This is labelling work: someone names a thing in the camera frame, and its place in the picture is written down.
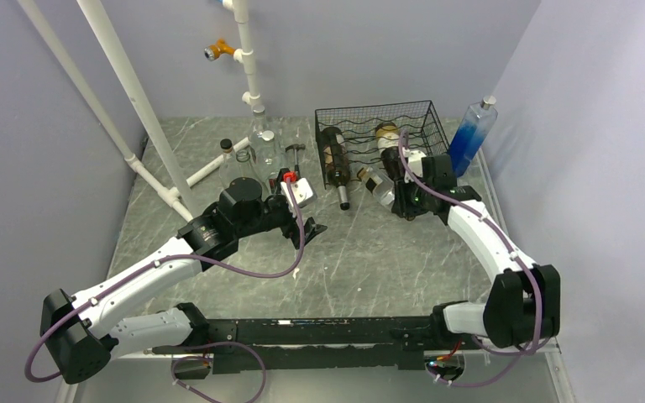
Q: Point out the small black handled hammer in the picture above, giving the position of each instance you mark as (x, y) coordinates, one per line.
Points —
(296, 149)

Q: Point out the clear bottle black gold label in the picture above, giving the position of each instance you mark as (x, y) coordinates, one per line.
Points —
(244, 166)

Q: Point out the clear bottle red black label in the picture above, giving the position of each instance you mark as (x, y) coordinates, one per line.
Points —
(228, 170)

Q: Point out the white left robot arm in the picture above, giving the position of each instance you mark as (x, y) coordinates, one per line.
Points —
(86, 330)

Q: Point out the clear glass bottle silver cap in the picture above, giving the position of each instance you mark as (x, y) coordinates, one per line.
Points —
(270, 158)

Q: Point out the brown bottle gold foil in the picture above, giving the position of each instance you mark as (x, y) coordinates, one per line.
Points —
(387, 136)

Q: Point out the black wire wine rack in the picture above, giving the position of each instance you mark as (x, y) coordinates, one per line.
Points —
(357, 126)

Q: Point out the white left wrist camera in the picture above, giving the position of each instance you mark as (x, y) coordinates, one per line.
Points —
(297, 189)

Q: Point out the aluminium extrusion rail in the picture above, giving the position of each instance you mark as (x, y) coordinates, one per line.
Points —
(550, 356)

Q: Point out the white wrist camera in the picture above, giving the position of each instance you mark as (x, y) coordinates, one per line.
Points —
(297, 189)
(413, 158)

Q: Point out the clear bottle black gold cap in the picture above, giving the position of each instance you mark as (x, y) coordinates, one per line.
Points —
(378, 184)

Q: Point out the clear round glass bottle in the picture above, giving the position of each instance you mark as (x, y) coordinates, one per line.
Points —
(260, 125)

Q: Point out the blue square glass bottle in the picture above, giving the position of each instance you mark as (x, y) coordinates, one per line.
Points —
(474, 127)

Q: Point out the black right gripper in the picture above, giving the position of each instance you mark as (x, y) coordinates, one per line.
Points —
(401, 206)

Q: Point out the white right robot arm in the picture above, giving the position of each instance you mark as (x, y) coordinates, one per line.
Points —
(523, 307)

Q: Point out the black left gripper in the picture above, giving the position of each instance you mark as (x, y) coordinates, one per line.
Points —
(291, 229)

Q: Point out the dark green wine bottle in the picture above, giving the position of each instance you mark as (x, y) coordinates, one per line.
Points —
(336, 164)

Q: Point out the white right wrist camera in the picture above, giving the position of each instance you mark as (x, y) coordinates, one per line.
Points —
(413, 158)

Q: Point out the white pvc pipe frame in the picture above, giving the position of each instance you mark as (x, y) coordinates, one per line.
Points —
(179, 197)

